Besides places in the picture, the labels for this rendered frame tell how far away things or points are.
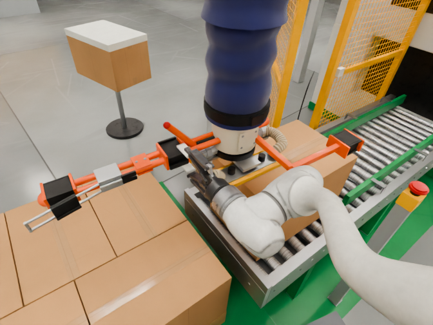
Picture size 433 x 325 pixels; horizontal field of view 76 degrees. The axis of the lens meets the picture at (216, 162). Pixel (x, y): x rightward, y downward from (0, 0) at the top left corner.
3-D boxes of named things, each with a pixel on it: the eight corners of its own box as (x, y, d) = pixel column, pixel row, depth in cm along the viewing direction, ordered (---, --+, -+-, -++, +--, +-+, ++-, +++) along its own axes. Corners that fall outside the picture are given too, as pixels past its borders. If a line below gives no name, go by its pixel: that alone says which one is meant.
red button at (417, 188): (410, 184, 117) (415, 177, 114) (428, 195, 113) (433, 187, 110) (402, 191, 114) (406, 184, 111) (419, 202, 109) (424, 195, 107)
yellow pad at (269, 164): (271, 149, 116) (274, 139, 113) (288, 163, 110) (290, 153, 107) (200, 178, 103) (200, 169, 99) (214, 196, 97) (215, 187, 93)
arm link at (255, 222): (222, 229, 79) (257, 203, 83) (259, 273, 69) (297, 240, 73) (217, 209, 71) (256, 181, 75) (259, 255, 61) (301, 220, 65)
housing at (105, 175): (118, 171, 90) (115, 161, 87) (125, 185, 86) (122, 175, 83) (96, 179, 87) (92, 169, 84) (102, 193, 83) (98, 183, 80)
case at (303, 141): (283, 169, 187) (297, 118, 161) (332, 209, 164) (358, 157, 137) (209, 207, 160) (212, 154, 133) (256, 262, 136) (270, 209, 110)
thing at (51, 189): (75, 184, 85) (70, 172, 82) (81, 200, 81) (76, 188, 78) (46, 195, 82) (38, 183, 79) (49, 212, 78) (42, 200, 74)
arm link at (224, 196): (220, 226, 77) (208, 212, 81) (245, 211, 81) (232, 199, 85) (222, 205, 71) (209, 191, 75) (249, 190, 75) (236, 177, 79)
